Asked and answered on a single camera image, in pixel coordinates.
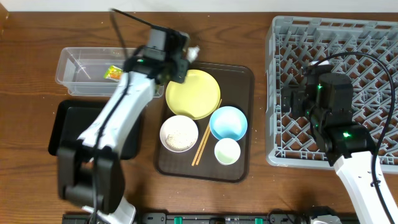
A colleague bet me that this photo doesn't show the small white green cup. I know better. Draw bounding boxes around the small white green cup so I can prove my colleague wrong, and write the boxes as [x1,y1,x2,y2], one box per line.
[214,138,241,166]

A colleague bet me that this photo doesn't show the rice grains pile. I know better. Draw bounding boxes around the rice grains pile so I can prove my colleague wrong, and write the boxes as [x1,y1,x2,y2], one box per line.
[165,134,192,152]

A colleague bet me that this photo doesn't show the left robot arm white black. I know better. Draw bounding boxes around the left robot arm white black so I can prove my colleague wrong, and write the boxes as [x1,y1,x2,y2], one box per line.
[56,46,200,223]

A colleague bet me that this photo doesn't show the yellow plate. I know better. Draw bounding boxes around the yellow plate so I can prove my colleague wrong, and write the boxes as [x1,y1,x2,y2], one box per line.
[165,69,221,120]

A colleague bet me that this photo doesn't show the grey dishwasher rack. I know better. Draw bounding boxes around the grey dishwasher rack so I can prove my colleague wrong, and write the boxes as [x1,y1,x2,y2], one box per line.
[266,16,397,174]

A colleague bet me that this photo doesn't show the white bowl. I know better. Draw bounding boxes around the white bowl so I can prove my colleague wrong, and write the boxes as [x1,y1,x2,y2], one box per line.
[159,115,198,153]

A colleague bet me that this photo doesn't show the brown serving tray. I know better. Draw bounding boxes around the brown serving tray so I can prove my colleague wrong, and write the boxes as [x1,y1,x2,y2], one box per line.
[154,62,254,183]

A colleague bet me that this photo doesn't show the blue bowl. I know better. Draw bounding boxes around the blue bowl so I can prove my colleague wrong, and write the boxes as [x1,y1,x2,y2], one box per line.
[210,106,248,141]

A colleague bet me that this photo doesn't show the white tissue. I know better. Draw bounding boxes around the white tissue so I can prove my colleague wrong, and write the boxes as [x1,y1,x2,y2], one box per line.
[186,46,200,63]

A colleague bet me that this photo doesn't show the clear plastic bin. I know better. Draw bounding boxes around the clear plastic bin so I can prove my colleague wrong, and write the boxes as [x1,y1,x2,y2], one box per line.
[55,47,166,98]

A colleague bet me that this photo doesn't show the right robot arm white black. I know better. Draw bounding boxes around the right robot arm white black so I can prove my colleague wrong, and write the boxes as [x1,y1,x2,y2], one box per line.
[281,73,397,223]

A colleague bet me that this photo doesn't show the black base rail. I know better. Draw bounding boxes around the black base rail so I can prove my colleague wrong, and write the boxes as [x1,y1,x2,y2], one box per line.
[61,205,361,224]

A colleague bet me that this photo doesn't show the green snack wrapper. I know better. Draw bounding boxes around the green snack wrapper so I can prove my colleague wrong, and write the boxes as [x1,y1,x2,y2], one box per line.
[103,65,124,82]

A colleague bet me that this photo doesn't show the wooden chopstick left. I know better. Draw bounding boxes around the wooden chopstick left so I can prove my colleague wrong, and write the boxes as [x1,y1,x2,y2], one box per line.
[191,98,222,166]

